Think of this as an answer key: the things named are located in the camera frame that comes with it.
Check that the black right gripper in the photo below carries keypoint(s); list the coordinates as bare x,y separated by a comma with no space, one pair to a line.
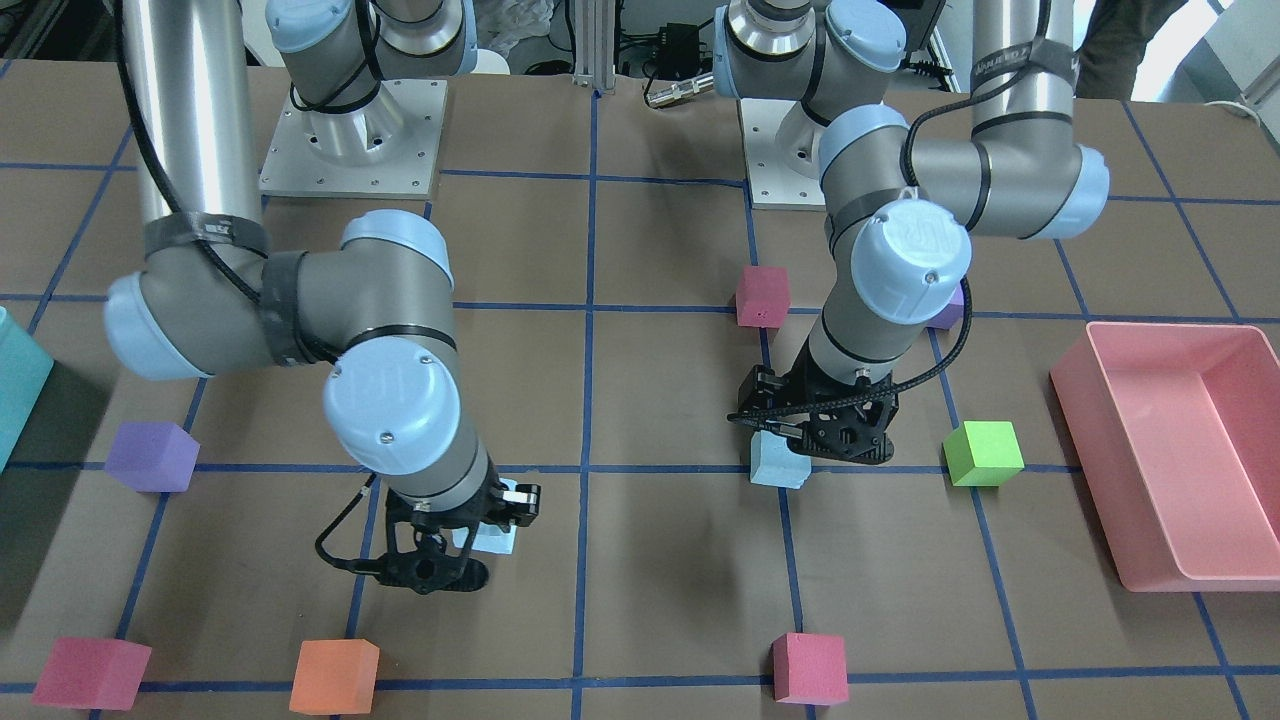
519,501

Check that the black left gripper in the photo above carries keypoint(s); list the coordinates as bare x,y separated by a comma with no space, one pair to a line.
760,388

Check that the light blue block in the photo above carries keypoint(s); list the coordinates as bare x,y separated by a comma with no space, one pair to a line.
491,539
774,464

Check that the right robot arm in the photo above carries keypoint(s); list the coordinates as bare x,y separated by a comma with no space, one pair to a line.
214,298

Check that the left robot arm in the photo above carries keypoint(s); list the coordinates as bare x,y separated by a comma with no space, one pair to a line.
904,200

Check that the purple block near pink tray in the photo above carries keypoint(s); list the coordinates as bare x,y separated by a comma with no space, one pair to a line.
951,314

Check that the green block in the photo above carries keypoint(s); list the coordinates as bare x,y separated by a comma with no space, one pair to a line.
983,454

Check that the orange block far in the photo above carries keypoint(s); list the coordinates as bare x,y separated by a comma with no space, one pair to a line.
335,676

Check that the purple block near teal tray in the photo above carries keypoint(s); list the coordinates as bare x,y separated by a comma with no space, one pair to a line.
152,456

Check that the pink tray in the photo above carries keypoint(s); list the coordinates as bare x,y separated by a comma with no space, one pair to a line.
1177,430

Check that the teal tray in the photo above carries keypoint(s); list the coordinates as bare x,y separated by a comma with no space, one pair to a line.
25,367

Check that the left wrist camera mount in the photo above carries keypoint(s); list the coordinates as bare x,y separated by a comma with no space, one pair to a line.
856,433

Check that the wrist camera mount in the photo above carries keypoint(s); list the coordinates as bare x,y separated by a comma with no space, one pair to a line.
428,567
856,433

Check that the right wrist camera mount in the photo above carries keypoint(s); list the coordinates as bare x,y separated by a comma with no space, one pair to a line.
428,567

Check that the aluminium frame post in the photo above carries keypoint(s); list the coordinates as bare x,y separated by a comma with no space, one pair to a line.
594,29

